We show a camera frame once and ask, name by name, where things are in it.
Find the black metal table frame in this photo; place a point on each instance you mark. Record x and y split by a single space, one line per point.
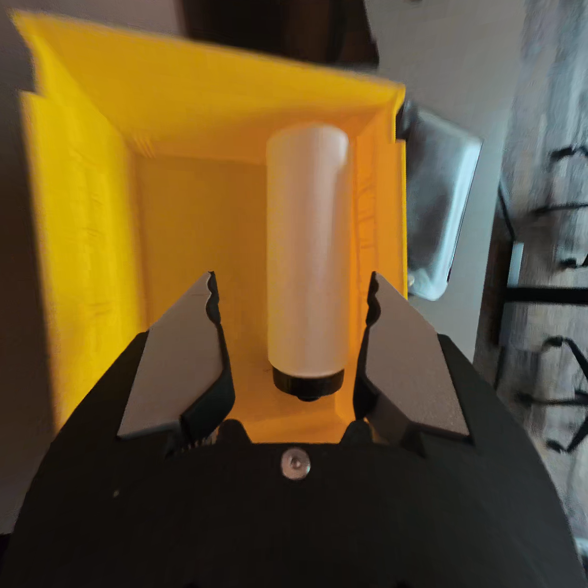
542 294

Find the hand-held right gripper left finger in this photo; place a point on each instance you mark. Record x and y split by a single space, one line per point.
174 367

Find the yellow plastic bin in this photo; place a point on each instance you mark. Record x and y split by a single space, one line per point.
183 115

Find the translucent white plastic container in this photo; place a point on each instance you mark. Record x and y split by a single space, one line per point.
441 206

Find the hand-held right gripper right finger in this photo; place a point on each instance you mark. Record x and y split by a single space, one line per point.
413 367

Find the white plastic bottle black cap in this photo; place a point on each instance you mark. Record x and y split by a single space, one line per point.
307 239

